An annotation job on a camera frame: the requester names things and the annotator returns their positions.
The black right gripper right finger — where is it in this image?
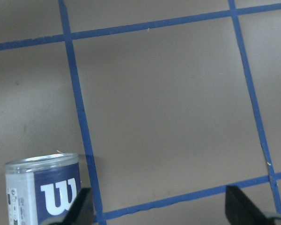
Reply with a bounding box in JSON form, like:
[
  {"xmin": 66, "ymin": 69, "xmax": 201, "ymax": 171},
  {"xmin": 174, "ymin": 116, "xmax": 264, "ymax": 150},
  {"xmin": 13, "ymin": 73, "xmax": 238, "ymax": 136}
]
[{"xmin": 225, "ymin": 186, "xmax": 268, "ymax": 225}]

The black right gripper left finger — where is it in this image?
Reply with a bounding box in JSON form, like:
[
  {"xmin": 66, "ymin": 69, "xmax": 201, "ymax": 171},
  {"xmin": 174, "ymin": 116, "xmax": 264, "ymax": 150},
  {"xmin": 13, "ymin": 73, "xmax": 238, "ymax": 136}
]
[{"xmin": 60, "ymin": 187, "xmax": 94, "ymax": 225}]

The clear Wilson tennis ball can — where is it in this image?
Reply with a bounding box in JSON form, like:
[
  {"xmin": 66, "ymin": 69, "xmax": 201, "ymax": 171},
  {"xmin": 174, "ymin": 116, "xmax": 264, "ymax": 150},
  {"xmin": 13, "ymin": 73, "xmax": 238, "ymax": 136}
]
[{"xmin": 5, "ymin": 153, "xmax": 81, "ymax": 225}]

